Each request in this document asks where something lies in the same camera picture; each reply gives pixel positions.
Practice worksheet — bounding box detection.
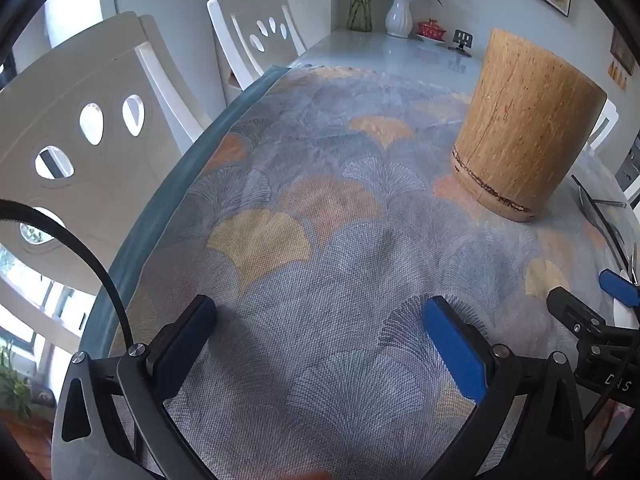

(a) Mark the white ribbed vase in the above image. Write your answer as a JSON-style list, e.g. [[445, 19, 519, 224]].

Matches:
[[385, 0, 413, 38]]

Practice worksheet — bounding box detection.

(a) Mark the black phone stand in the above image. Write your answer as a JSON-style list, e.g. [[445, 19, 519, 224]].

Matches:
[[448, 29, 475, 56]]

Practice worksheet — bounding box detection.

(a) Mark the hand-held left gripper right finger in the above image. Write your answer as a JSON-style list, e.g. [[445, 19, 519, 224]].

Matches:
[[422, 296, 586, 480]]

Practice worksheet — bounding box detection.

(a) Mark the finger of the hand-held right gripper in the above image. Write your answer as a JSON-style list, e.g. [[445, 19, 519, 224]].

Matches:
[[599, 269, 640, 308], [546, 286, 615, 343]]

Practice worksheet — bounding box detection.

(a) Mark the green potted plant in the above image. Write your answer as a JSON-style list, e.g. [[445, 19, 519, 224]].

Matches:
[[0, 342, 36, 421]]

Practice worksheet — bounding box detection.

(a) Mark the small framed wall picture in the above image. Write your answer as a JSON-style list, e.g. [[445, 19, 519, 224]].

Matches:
[[610, 27, 638, 76]]

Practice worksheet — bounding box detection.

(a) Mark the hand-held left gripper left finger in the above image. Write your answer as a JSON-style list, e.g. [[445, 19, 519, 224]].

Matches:
[[52, 294, 218, 480]]

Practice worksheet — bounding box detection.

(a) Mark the red lidded tea bowl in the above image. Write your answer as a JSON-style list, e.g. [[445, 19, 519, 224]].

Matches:
[[416, 18, 447, 43]]

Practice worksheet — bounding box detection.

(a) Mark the fan-patterned grey tablecloth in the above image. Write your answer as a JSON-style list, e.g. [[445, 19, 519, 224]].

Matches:
[[107, 62, 640, 480]]

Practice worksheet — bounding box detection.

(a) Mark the round wooden utensil holder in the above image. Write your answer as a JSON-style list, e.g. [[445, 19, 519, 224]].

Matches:
[[450, 27, 608, 223]]

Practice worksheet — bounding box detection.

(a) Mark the grey drawer cabinet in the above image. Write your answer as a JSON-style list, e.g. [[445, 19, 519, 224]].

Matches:
[[614, 132, 640, 196]]

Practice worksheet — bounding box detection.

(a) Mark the black strap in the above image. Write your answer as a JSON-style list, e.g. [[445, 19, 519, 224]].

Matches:
[[0, 199, 136, 348]]

